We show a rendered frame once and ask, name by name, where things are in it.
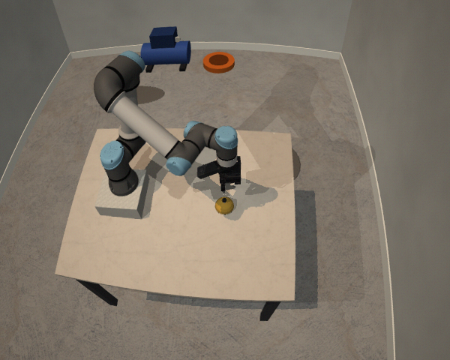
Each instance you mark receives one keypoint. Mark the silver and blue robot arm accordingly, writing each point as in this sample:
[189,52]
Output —
[115,88]

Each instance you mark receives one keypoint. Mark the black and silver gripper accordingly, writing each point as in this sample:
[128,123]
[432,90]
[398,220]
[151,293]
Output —
[232,173]

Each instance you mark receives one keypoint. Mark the brass bell dome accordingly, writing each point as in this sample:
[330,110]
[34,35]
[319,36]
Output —
[224,205]

